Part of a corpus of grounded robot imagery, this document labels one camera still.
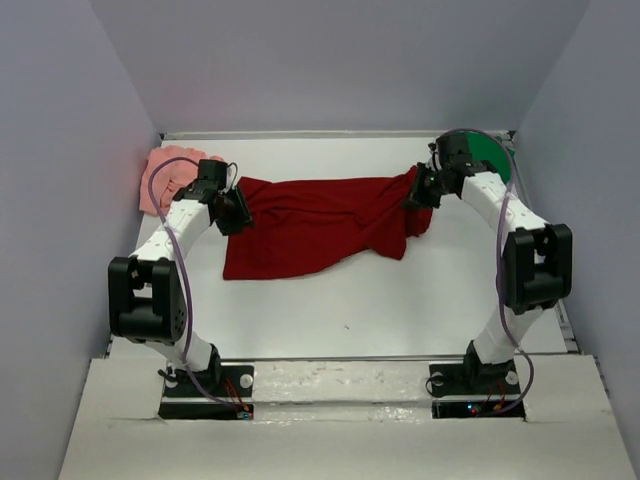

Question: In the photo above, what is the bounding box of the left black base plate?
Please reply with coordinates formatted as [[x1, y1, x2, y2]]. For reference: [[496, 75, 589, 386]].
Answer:
[[158, 363, 255, 421]]

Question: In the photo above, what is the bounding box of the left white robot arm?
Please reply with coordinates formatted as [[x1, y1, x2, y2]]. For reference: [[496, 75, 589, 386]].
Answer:
[[107, 159, 253, 398]]

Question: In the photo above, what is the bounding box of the dark red t shirt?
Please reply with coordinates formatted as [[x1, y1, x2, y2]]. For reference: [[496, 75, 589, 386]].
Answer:
[[223, 168, 432, 281]]

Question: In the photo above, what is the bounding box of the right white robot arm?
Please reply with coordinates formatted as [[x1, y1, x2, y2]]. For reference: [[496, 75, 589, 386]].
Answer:
[[404, 129, 573, 398]]

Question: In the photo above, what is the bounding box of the pink t shirt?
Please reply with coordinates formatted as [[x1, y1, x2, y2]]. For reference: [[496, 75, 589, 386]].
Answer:
[[139, 145, 222, 216]]

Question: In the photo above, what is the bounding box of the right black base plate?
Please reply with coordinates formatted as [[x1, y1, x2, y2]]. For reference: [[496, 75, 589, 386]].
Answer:
[[425, 360, 526, 420]]

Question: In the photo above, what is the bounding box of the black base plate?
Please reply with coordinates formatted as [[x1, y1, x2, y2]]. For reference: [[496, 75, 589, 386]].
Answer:
[[158, 363, 255, 421], [425, 360, 526, 420]]

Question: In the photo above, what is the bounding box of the folded green t shirt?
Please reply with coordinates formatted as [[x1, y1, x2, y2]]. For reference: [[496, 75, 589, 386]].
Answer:
[[466, 131, 512, 184]]

